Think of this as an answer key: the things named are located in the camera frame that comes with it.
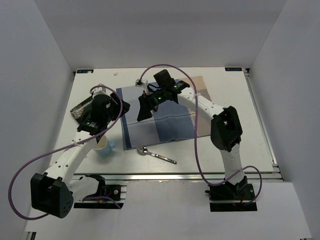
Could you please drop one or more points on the blue table label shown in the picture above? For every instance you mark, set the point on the blue table label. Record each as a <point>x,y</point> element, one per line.
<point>84,71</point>
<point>233,69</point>

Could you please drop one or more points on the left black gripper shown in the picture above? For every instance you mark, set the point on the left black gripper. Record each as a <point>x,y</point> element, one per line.
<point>116,98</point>

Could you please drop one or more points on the light blue mug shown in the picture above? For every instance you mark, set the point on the light blue mug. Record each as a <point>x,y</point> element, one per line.
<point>104,146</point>

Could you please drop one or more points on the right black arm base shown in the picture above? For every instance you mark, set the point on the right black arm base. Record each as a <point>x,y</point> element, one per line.
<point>232,198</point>

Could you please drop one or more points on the right blue table label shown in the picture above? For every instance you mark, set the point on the right blue table label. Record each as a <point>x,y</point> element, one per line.
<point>233,69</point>

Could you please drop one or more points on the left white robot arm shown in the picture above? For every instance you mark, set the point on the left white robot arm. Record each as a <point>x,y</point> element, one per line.
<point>53,192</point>

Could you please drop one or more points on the dark floral rectangular plate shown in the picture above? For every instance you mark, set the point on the dark floral rectangular plate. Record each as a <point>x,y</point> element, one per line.
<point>81,111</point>

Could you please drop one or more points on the blue beige checked placemat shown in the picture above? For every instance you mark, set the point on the blue beige checked placemat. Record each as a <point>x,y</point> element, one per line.
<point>172,122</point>

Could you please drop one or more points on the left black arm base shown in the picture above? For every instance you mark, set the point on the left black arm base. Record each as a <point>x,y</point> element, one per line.
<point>107,195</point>

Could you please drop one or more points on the metal spoon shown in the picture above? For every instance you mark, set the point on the metal spoon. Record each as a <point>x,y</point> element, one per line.
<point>143,151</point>

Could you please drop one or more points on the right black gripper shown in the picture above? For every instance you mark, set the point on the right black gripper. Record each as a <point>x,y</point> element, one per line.
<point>147,105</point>

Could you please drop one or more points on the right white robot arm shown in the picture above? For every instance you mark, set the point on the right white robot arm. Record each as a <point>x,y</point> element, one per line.
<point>225,126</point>

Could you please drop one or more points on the left blue table label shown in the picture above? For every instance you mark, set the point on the left blue table label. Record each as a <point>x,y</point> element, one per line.
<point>84,71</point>

